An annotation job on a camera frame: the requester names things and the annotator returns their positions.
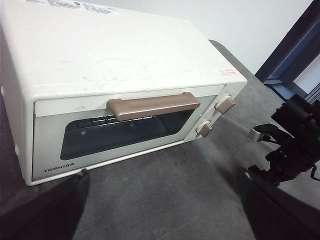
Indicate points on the cream beige oven knob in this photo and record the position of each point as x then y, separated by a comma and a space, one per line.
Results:
225, 104
205, 130

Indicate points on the grey pleated curtain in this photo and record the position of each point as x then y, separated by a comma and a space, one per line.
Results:
313, 95

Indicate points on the cream white toaster oven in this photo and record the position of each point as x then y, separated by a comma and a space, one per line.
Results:
100, 50

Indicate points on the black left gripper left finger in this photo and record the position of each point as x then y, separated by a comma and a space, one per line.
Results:
45, 217

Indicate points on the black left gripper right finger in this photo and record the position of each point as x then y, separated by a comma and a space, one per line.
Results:
280, 220

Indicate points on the dark blue door frame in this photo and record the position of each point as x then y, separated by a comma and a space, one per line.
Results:
287, 50

